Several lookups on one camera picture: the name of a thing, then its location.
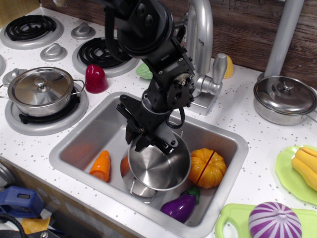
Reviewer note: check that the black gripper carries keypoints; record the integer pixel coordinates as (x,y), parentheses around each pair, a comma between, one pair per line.
(144,127)

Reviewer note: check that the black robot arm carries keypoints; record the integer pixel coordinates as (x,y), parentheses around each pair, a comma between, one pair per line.
(144,29)

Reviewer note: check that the silver sink basin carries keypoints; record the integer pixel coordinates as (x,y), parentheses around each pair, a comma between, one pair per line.
(104,128)

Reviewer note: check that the lidded steel pot on stove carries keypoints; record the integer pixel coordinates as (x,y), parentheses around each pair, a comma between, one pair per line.
(42,91)

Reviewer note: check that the orange toy carrot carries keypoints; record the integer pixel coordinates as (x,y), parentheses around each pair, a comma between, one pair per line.
(101,167)

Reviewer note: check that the front stove burner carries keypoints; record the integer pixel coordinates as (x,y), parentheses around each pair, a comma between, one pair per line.
(33,126)

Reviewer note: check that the stove burner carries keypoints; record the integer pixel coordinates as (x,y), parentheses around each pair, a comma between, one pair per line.
(33,126)
(95,51)
(31,32)

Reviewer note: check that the green toy bitter gourd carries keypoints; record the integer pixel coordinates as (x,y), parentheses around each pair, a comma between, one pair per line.
(144,72)

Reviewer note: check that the red toy pepper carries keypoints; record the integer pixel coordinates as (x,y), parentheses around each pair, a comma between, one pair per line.
(95,79)

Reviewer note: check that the orange toy pumpkin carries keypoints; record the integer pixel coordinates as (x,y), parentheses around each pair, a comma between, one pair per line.
(207,168)

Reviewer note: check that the purple toy eggplant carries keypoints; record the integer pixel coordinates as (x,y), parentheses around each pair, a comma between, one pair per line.
(182,207)

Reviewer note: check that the back right stove burner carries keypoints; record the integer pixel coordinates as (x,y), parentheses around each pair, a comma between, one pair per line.
(95,51)

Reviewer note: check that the silver toy faucet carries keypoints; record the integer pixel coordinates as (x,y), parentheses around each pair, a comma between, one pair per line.
(199,42)

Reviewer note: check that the yellow toy corn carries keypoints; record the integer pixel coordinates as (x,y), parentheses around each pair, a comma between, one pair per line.
(230,68)

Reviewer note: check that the upper grey stove knob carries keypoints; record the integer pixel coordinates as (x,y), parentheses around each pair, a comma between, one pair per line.
(83,32)

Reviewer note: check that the grey stove knob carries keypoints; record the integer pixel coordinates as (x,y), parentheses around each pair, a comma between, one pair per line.
(83,32)
(10,76)
(52,53)

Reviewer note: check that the lower grey stove knob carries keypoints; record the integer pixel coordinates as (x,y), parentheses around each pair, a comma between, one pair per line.
(52,53)

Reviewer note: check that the green cutting board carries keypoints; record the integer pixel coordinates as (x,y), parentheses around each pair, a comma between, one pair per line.
(238,214)

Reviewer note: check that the blue tool below counter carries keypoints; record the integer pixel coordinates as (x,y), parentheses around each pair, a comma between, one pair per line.
(21,202)

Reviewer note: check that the yellow cloth lower left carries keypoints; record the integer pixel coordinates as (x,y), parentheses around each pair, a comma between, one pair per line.
(34,225)

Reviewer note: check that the left grey stove knob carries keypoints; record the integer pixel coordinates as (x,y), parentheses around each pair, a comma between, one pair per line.
(10,76)

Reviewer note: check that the lidded steel pan right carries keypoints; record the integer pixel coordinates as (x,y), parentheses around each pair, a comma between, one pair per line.
(284,100)

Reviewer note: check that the back left stove burner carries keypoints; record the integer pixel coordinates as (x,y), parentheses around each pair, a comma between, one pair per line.
(31,32)

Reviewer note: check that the purple striped toy onion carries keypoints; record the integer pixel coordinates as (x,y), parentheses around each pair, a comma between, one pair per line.
(274,220)

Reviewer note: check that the light green plate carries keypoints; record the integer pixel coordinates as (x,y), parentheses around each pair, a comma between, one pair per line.
(291,179)

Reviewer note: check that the yellow toy squash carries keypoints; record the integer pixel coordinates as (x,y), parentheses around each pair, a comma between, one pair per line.
(305,163)

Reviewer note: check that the grey vertical pole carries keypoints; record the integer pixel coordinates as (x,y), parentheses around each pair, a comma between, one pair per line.
(288,22)

